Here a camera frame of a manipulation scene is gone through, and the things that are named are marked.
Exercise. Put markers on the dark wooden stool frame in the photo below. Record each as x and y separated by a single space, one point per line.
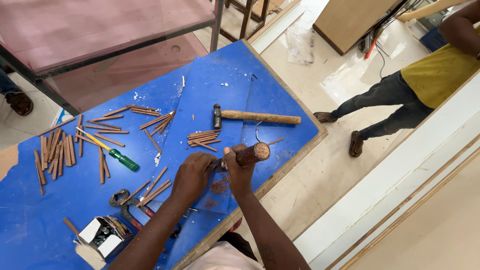
245 18

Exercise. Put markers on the person's pale shirt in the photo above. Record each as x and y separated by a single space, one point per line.
221 258

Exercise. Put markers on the white laminated board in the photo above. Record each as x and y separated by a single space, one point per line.
393 168

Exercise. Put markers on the pile of brown wooden strips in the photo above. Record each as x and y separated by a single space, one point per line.
56 150

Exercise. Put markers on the blue laminate sheet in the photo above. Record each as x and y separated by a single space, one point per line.
277 97
22 225
210 90

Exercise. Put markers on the person's left hand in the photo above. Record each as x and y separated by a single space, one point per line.
191 176

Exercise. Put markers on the open cardboard screw box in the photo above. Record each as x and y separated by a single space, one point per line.
114 229

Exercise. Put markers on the tan plywood cabinet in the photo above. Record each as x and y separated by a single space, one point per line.
348 20

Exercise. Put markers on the cluster of black screws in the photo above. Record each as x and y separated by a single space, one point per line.
175 232

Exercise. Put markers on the white skirting board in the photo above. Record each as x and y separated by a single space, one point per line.
277 28

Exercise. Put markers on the scattered brown wooden strips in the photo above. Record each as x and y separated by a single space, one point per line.
108 117

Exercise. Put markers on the blue and white printed paper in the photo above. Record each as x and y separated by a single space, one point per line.
60 117

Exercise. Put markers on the blue plastic crate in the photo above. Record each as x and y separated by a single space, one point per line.
431 39

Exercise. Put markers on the person's left fingers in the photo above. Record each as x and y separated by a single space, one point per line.
208 160

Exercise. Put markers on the pink glass table, metal frame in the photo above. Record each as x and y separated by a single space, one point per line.
93 30

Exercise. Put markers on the heap of dark screws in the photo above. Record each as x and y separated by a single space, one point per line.
102 237

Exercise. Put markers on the clear plastic bag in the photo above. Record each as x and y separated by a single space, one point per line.
300 45

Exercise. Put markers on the small stack of wooden strips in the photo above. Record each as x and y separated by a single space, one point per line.
202 135

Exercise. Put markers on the person's right hand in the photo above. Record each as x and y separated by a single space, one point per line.
240 176

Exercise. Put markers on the bent steel nail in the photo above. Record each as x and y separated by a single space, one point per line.
257 135

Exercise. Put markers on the heap of reddish wood shavings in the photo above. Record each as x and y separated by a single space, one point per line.
219 186

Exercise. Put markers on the brown sandal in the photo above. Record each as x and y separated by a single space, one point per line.
324 117
19 103
356 144

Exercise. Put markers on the brown wood strip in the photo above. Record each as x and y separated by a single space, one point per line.
275 141
159 194
135 192
70 225
153 192
155 182
56 126

